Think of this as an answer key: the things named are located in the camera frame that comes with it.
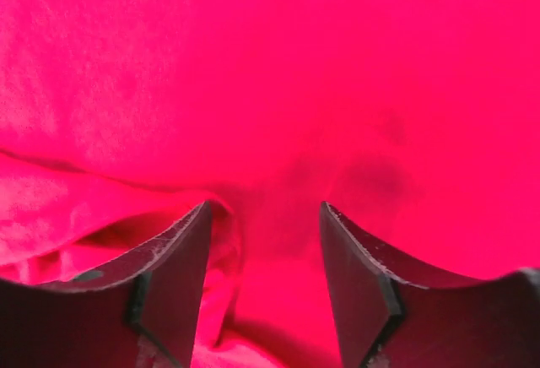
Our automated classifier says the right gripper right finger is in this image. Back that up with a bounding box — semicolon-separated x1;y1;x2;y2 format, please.
320;203;539;368

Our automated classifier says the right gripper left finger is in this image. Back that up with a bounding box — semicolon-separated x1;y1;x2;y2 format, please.
1;203;212;367

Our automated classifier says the red t-shirt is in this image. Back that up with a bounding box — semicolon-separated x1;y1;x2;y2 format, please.
1;0;539;366

